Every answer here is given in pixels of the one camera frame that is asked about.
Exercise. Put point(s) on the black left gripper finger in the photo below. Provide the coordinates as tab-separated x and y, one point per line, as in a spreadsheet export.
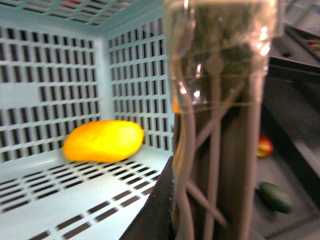
153	222

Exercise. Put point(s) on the yellow mango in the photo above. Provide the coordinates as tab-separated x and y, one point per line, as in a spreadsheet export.
103	141

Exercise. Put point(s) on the light blue plastic basket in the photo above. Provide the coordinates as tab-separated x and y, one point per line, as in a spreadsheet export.
191	73

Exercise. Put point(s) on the green avocado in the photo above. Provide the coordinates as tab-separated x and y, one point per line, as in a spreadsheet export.
275	197

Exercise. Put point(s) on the red apple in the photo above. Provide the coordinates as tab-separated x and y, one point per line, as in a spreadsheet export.
265	147

